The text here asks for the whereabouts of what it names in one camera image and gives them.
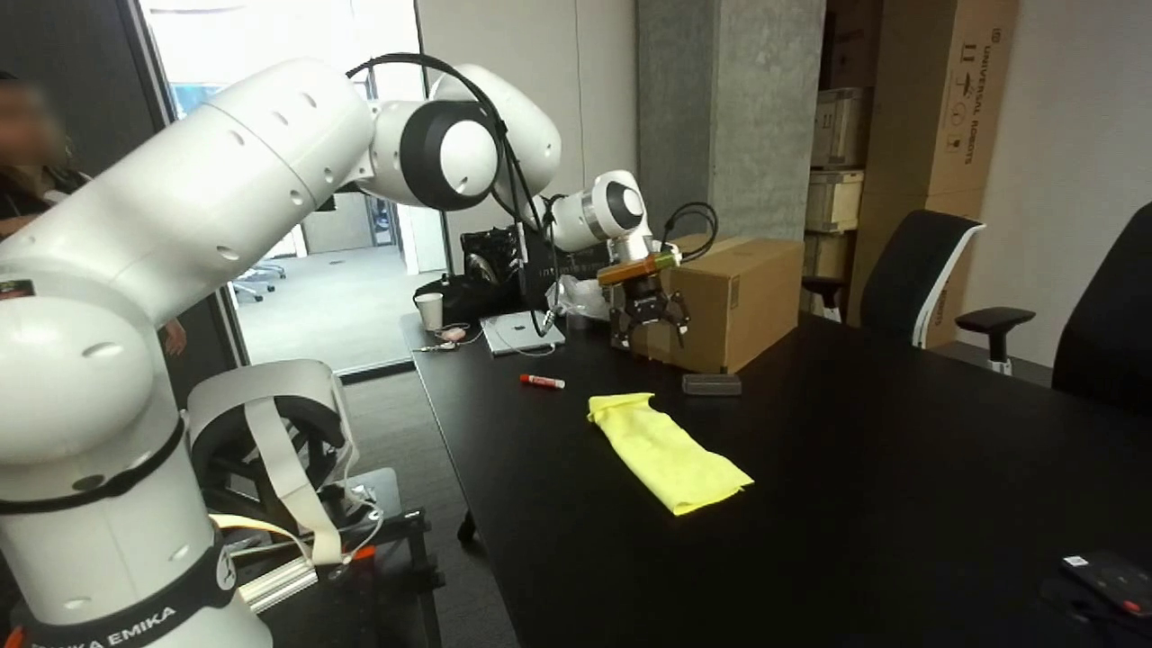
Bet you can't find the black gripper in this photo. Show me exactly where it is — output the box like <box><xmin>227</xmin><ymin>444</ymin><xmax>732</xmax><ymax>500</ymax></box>
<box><xmin>611</xmin><ymin>254</ymin><xmax>699</xmax><ymax>354</ymax></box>

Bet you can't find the green towel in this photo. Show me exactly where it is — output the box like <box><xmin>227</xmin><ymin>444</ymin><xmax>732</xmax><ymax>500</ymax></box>
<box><xmin>585</xmin><ymin>388</ymin><xmax>759</xmax><ymax>522</ymax></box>

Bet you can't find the grey notebook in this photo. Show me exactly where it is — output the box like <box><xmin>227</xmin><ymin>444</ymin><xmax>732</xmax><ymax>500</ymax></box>
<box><xmin>477</xmin><ymin>307</ymin><xmax>570</xmax><ymax>359</ymax></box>

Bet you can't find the black bag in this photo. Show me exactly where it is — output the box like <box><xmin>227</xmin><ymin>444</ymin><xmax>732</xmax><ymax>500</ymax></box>
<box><xmin>458</xmin><ymin>221</ymin><xmax>570</xmax><ymax>325</ymax></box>

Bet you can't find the small shelf cardboard box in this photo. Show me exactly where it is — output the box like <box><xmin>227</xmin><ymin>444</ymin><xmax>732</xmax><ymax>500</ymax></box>
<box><xmin>812</xmin><ymin>89</ymin><xmax>872</xmax><ymax>174</ymax></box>
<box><xmin>803</xmin><ymin>170</ymin><xmax>867</xmax><ymax>242</ymax></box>
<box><xmin>800</xmin><ymin>233</ymin><xmax>856</xmax><ymax>289</ymax></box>

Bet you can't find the paper cup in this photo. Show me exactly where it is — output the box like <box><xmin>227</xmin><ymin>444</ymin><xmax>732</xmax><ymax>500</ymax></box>
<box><xmin>416</xmin><ymin>293</ymin><xmax>452</xmax><ymax>340</ymax></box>

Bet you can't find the black office chair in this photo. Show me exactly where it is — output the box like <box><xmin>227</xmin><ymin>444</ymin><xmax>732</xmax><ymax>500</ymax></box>
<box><xmin>953</xmin><ymin>198</ymin><xmax>1152</xmax><ymax>420</ymax></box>
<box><xmin>856</xmin><ymin>209</ymin><xmax>992</xmax><ymax>355</ymax></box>

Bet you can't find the black robot cart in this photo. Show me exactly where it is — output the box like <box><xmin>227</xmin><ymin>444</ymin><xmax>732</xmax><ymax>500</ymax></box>
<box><xmin>257</xmin><ymin>462</ymin><xmax>484</xmax><ymax>648</ymax></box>

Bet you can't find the tall brown cardboard box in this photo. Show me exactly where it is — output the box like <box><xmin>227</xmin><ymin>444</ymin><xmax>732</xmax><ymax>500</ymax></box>
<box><xmin>920</xmin><ymin>0</ymin><xmax>1024</xmax><ymax>228</ymax></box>

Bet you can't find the distant office chair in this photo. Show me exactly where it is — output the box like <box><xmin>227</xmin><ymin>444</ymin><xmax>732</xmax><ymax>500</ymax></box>
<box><xmin>231</xmin><ymin>254</ymin><xmax>296</xmax><ymax>310</ymax></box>

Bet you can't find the tan wrist camera bar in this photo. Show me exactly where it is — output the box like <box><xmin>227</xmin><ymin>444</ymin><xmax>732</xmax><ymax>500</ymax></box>
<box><xmin>596</xmin><ymin>244</ymin><xmax>687</xmax><ymax>293</ymax></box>

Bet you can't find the white strap loop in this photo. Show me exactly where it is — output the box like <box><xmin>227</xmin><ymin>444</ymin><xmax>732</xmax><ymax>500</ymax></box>
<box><xmin>182</xmin><ymin>355</ymin><xmax>364</xmax><ymax>570</ymax></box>

